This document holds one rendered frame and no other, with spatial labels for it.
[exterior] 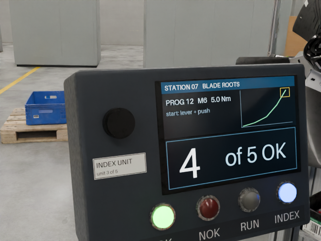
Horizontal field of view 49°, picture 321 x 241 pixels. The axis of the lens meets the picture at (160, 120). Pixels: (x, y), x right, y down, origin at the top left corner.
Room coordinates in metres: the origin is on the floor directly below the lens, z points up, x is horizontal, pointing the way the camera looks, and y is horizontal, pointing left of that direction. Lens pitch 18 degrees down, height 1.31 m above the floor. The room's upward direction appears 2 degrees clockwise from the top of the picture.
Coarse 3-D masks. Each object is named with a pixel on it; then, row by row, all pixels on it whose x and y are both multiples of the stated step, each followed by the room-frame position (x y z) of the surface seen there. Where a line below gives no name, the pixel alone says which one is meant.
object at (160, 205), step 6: (162, 204) 0.30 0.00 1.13; (168, 204) 0.30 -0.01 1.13; (156, 210) 0.29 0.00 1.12; (162, 210) 0.29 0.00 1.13; (168, 210) 0.29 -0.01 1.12; (174, 210) 0.30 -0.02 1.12; (150, 216) 0.29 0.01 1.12; (156, 216) 0.29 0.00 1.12; (162, 216) 0.29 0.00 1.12; (168, 216) 0.29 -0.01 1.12; (174, 216) 0.30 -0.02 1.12; (150, 222) 0.29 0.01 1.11; (156, 222) 0.29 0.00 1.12; (162, 222) 0.29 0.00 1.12; (168, 222) 0.29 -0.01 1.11; (156, 228) 0.29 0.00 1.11; (162, 228) 0.29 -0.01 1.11; (168, 228) 0.29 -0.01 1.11
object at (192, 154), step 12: (168, 144) 0.32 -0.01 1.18; (180, 144) 0.32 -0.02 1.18; (192, 144) 0.32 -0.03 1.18; (204, 144) 0.33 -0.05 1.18; (168, 156) 0.31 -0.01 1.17; (180, 156) 0.32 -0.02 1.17; (192, 156) 0.32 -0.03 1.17; (204, 156) 0.33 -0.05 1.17; (168, 168) 0.31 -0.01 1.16; (180, 168) 0.31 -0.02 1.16; (192, 168) 0.32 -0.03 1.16; (204, 168) 0.32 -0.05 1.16; (168, 180) 0.31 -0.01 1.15; (180, 180) 0.31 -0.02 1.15; (192, 180) 0.32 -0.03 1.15; (204, 180) 0.32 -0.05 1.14
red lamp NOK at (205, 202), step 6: (204, 198) 0.31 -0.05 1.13; (210, 198) 0.31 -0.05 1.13; (216, 198) 0.32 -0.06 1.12; (198, 204) 0.31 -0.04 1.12; (204, 204) 0.31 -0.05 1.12; (210, 204) 0.31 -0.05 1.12; (216, 204) 0.31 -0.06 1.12; (198, 210) 0.31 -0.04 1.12; (204, 210) 0.31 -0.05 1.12; (210, 210) 0.31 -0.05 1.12; (216, 210) 0.31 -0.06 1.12; (198, 216) 0.31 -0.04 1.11; (204, 216) 0.31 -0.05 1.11; (210, 216) 0.31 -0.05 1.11
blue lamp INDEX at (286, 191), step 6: (282, 186) 0.35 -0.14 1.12; (288, 186) 0.35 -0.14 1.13; (294, 186) 0.35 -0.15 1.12; (276, 192) 0.35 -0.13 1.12; (282, 192) 0.34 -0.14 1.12; (288, 192) 0.34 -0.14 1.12; (294, 192) 0.35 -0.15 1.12; (282, 198) 0.34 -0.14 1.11; (288, 198) 0.34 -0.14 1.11; (294, 198) 0.35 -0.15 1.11
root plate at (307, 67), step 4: (296, 56) 1.14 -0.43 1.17; (300, 56) 1.13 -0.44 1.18; (292, 60) 1.14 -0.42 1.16; (296, 60) 1.13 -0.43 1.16; (300, 60) 1.13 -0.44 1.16; (304, 60) 1.12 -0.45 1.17; (304, 64) 1.12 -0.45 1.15; (308, 64) 1.11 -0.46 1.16; (308, 68) 1.11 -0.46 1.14; (312, 68) 1.10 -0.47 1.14; (308, 72) 1.11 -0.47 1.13
